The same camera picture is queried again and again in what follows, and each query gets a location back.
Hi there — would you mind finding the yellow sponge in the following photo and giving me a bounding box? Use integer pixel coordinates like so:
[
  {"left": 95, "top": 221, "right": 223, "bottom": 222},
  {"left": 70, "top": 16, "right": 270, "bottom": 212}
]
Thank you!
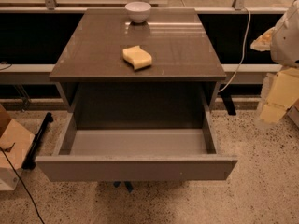
[{"left": 122, "top": 46, "right": 152, "bottom": 70}]

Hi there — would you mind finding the black floor cable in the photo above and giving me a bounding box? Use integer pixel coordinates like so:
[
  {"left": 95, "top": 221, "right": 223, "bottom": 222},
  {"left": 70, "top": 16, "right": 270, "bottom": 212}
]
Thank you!
[{"left": 0, "top": 147, "right": 47, "bottom": 224}]

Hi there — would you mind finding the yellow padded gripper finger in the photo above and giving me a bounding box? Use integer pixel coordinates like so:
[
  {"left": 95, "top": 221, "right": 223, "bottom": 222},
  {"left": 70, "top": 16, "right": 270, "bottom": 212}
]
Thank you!
[{"left": 260, "top": 104, "right": 286, "bottom": 124}]

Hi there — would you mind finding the cardboard box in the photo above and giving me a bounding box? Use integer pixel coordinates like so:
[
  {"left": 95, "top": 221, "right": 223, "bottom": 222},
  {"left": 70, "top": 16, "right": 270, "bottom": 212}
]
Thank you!
[{"left": 0, "top": 105, "right": 35, "bottom": 191}]

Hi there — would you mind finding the black bar on floor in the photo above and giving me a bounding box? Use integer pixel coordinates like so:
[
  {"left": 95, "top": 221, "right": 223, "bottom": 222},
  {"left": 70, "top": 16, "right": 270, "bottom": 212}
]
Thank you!
[{"left": 21, "top": 112, "right": 53, "bottom": 170}]

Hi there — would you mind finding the open grey top drawer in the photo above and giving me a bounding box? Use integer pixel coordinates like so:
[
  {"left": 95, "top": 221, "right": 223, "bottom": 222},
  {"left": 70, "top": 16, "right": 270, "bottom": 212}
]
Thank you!
[{"left": 35, "top": 87, "right": 239, "bottom": 183}]

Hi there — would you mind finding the white cable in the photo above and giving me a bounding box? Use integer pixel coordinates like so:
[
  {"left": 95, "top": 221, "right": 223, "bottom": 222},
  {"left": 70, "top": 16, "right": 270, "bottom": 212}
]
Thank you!
[{"left": 217, "top": 7, "right": 252, "bottom": 94}]

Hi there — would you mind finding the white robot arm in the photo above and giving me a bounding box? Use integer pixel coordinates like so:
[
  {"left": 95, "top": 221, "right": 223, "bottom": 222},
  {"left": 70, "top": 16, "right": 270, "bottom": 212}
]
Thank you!
[{"left": 260, "top": 0, "right": 299, "bottom": 124}]

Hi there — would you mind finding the white ceramic bowl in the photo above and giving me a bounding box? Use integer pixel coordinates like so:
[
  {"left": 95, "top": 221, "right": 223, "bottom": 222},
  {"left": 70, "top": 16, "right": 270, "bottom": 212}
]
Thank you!
[{"left": 125, "top": 1, "right": 151, "bottom": 23}]

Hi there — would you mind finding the grey cabinet body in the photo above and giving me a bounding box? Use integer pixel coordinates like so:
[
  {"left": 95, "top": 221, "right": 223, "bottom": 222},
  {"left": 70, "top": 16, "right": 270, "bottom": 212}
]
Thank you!
[{"left": 50, "top": 8, "right": 225, "bottom": 129}]

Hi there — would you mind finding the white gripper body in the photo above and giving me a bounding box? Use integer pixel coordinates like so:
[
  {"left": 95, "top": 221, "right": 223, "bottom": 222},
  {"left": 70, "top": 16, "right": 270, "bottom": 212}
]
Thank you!
[{"left": 265, "top": 68, "right": 299, "bottom": 110}]

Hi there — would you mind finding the black table leg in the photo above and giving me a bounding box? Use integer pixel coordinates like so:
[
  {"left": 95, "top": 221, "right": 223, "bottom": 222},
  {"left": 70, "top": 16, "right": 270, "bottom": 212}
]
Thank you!
[{"left": 220, "top": 88, "right": 236, "bottom": 116}]

